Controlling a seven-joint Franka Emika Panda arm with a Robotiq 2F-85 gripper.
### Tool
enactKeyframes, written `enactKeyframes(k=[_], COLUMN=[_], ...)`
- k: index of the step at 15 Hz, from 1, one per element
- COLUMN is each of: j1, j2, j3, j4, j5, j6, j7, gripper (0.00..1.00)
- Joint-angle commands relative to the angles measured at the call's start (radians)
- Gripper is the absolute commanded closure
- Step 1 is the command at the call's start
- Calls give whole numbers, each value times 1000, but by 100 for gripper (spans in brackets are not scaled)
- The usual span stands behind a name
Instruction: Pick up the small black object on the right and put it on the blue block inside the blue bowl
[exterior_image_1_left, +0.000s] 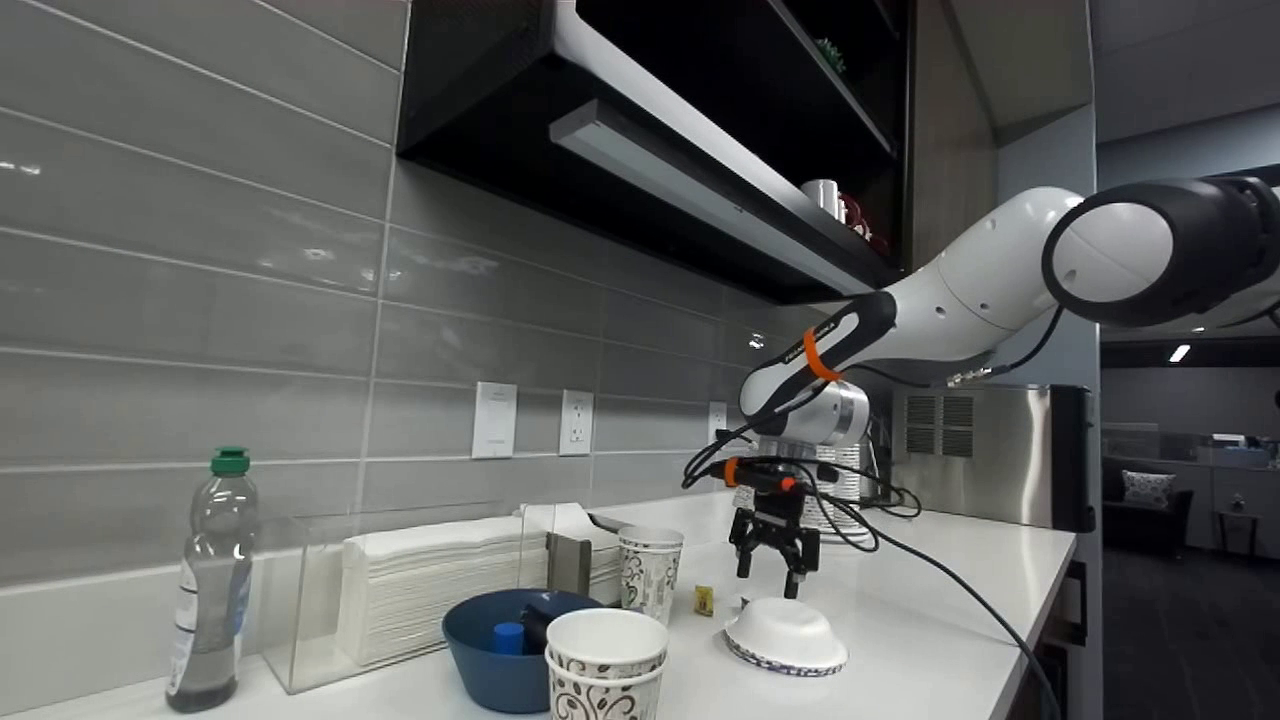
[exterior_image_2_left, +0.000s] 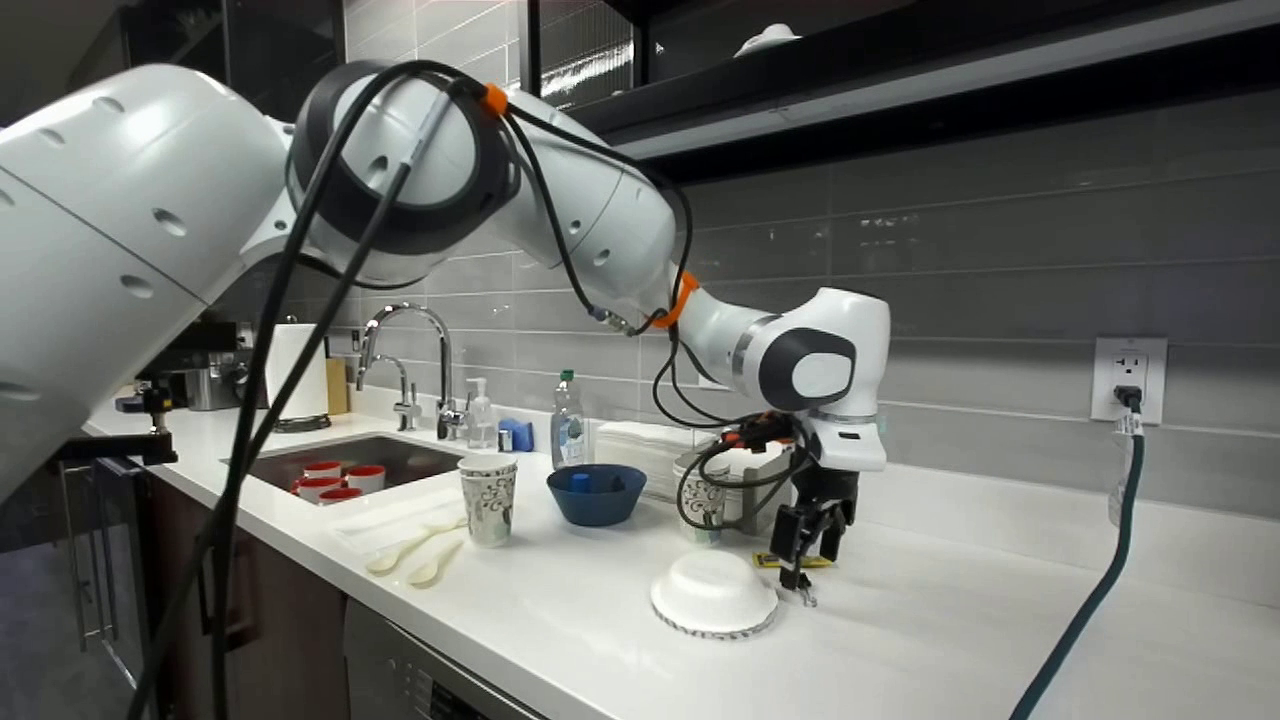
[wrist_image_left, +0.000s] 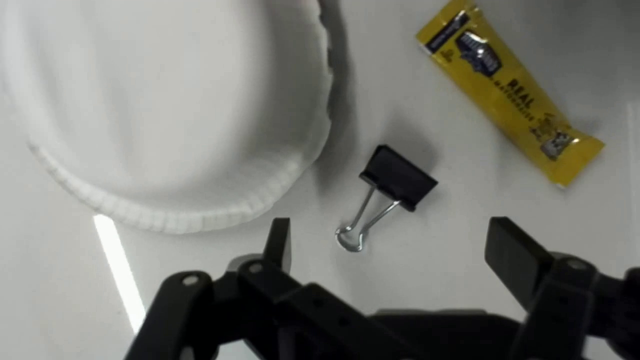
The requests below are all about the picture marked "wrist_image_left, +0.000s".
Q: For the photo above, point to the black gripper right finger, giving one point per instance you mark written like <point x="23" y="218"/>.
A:
<point x="567" y="307"/>

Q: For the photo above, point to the yellow sauce packet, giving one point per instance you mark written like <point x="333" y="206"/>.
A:
<point x="506" y="87"/>

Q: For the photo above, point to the small black binder clip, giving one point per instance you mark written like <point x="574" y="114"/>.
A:
<point x="398" y="176"/>

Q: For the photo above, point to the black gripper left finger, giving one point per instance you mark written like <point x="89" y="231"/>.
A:
<point x="221" y="312"/>

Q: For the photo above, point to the white ribbed lid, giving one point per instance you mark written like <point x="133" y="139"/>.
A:
<point x="166" y="101"/>

